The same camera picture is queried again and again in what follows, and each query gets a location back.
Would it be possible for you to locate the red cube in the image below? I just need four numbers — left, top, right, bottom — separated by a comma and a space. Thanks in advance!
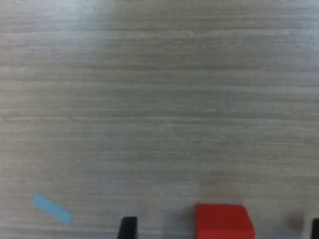
193, 204, 256, 239

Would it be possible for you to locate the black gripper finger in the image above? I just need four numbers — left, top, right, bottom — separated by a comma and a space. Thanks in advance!
310, 218, 319, 239
117, 216, 138, 239

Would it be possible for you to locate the blue tape piece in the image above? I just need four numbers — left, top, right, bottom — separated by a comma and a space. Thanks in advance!
32, 193, 73, 227

